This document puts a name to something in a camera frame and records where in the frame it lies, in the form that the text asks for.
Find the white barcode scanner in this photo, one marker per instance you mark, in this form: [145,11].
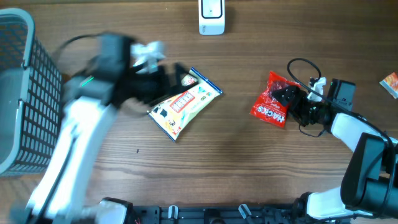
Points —
[211,17]

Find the cream snack bag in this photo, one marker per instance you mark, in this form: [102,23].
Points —
[173,114]

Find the grey plastic shopping basket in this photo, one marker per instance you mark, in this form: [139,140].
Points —
[31,90]

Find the red snack packet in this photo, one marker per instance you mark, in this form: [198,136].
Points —
[266,107]

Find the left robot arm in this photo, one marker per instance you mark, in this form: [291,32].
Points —
[123,71]

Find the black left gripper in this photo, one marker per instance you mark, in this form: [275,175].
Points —
[163,88]

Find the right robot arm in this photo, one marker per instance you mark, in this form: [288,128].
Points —
[369,186]

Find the orange small box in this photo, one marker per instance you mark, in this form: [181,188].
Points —
[390,83]

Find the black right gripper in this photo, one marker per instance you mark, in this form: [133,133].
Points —
[301,96]

